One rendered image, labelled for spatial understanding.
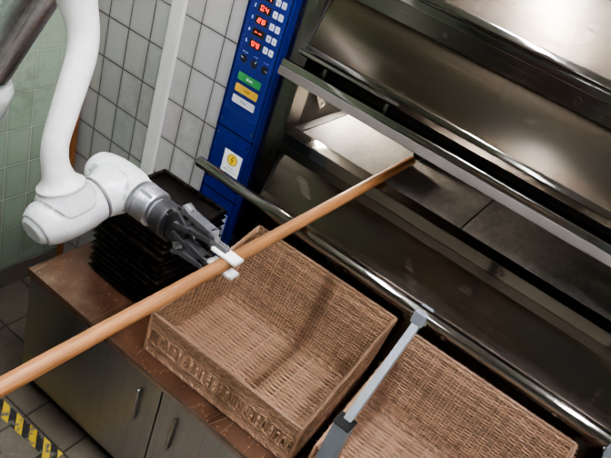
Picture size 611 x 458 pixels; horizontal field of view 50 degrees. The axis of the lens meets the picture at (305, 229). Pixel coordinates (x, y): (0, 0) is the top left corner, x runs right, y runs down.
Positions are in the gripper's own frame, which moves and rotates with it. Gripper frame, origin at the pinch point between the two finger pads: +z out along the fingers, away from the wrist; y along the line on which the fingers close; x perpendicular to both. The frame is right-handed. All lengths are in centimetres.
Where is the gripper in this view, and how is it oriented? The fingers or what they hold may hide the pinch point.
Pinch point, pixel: (225, 261)
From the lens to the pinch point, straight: 140.6
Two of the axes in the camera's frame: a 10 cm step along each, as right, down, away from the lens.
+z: 7.7, 5.3, -3.4
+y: -3.0, 7.8, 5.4
